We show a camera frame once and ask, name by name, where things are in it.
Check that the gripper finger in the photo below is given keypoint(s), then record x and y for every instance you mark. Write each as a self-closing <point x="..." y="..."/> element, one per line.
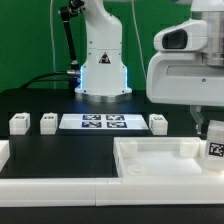
<point x="195" y="111"/>

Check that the white square tabletop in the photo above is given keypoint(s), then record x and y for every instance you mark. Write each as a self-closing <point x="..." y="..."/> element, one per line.
<point x="140" y="157"/>

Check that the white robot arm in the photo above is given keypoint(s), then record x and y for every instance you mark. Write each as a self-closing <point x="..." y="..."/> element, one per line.
<point x="104" y="76"/>

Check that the white left fence piece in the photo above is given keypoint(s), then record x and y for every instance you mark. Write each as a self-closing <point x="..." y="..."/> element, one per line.
<point x="4" y="153"/>

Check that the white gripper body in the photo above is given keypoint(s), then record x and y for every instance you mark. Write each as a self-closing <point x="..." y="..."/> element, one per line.
<point x="177" y="73"/>

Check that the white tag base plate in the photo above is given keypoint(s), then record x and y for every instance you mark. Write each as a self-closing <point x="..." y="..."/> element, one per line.
<point x="102" y="122"/>

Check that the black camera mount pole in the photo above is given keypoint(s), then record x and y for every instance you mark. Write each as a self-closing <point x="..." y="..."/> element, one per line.
<point x="67" y="13"/>

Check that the white front fence bar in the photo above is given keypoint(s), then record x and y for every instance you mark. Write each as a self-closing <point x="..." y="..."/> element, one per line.
<point x="107" y="192"/>

